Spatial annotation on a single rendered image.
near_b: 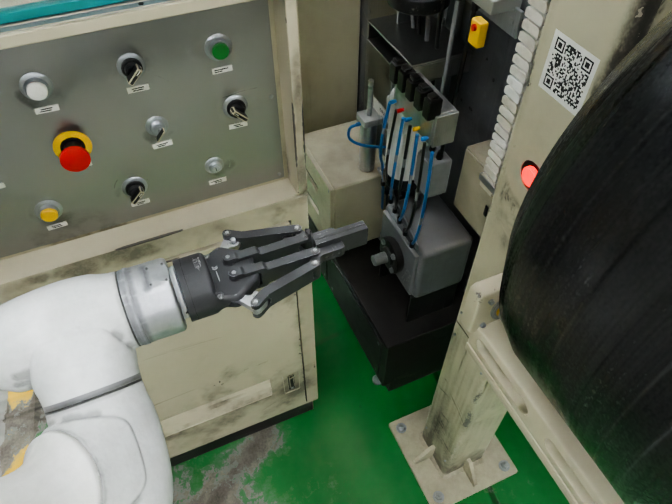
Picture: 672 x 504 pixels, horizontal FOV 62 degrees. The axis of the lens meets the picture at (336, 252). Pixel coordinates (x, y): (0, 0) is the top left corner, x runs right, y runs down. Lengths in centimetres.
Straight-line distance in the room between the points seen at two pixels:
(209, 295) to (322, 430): 112
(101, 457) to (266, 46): 58
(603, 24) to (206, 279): 50
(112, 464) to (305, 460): 111
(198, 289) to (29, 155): 36
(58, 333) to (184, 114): 39
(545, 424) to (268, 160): 59
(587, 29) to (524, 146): 19
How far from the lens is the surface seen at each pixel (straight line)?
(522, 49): 81
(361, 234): 69
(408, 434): 170
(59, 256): 99
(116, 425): 62
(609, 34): 68
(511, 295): 54
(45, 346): 63
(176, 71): 84
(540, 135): 79
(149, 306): 63
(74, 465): 61
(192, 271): 64
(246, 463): 169
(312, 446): 169
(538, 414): 83
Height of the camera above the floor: 158
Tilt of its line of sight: 50 degrees down
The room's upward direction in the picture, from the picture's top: straight up
